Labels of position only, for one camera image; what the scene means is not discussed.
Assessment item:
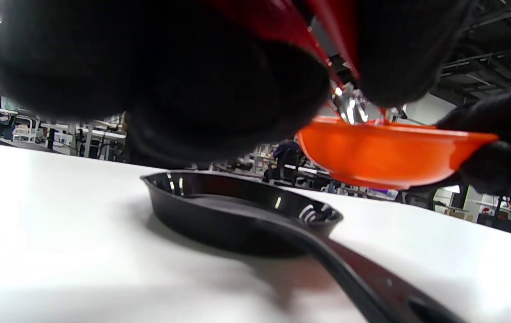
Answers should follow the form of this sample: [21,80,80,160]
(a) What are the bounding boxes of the black cast iron pan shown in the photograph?
[141,170,467,323]

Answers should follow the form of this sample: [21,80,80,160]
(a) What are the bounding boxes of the person's left hand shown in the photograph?
[0,0,476,164]

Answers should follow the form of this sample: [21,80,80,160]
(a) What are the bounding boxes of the orange plastic bowl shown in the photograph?
[296,116,499,191]

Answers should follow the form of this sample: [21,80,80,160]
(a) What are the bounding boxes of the red handled kitchen tongs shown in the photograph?
[206,0,399,127]

